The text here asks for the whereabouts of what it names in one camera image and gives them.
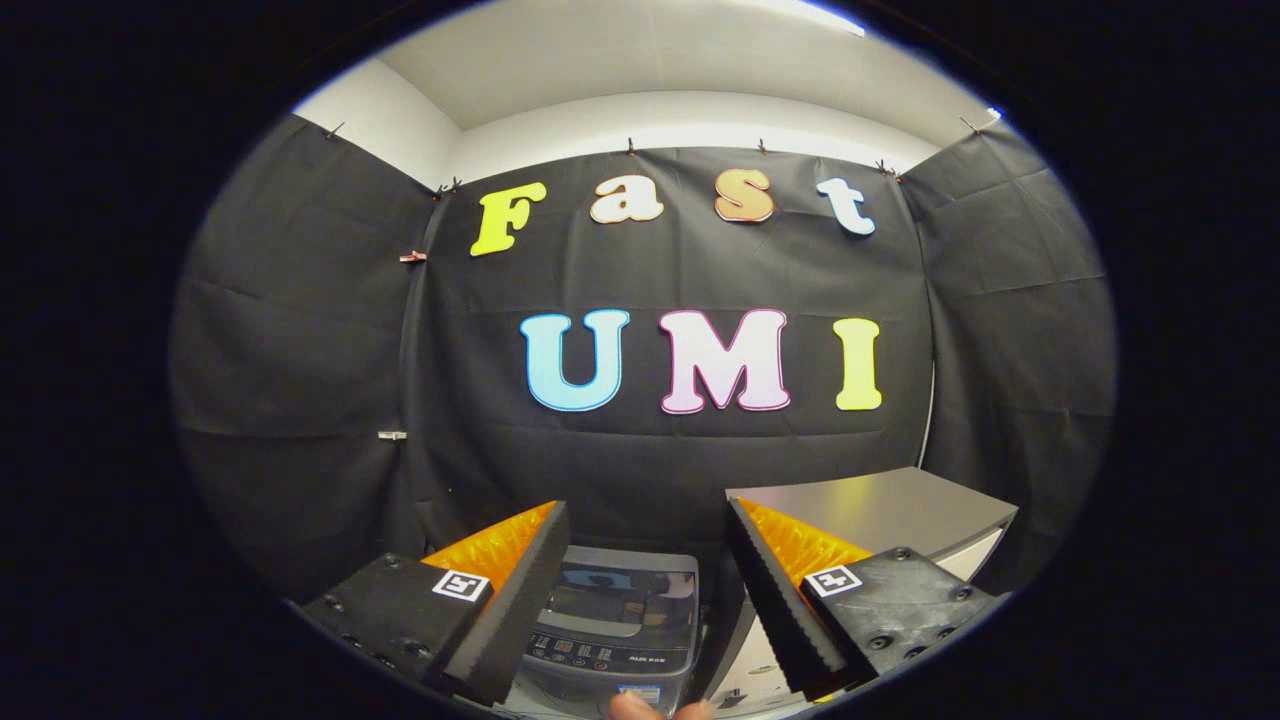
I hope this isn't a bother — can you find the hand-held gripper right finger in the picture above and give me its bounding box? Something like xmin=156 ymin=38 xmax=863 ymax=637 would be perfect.
xmin=724 ymin=497 xmax=1007 ymax=702

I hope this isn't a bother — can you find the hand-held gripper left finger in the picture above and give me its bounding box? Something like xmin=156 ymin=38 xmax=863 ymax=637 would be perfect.
xmin=300 ymin=500 xmax=572 ymax=707

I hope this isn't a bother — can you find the grey washing machine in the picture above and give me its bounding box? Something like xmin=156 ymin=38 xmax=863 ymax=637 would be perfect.
xmin=500 ymin=545 xmax=736 ymax=720

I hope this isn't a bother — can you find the grey cabinet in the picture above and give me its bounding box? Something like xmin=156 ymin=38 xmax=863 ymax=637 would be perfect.
xmin=705 ymin=466 xmax=1020 ymax=716

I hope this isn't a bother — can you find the black backdrop cloth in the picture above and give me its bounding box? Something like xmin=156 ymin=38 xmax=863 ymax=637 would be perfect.
xmin=170 ymin=112 xmax=1118 ymax=606

